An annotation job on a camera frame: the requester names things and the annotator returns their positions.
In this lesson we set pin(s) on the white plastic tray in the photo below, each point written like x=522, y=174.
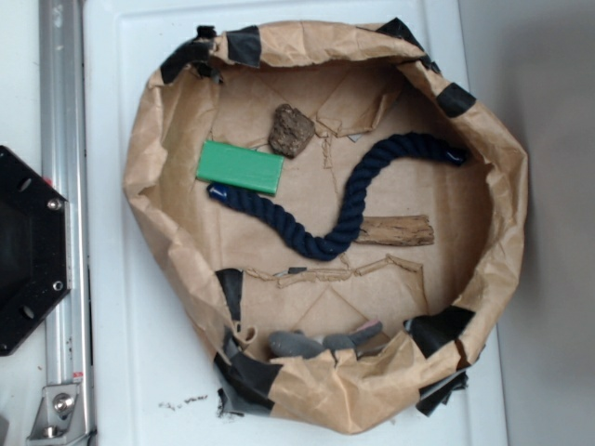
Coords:
x=154, y=382

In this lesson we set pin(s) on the brown paper bag bin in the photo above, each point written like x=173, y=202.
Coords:
x=237, y=279

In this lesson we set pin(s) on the green rectangular block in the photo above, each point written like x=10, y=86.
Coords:
x=240, y=167

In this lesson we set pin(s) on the brown wooden stick piece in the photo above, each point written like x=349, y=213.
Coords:
x=401, y=231

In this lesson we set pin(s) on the aluminium extrusion rail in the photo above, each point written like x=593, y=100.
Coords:
x=69, y=356

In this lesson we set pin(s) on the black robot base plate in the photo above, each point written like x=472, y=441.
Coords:
x=34, y=250

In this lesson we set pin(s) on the brown rough rock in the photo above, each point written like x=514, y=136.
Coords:
x=291, y=131

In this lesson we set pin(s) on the metal corner bracket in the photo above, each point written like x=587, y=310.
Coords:
x=61, y=416

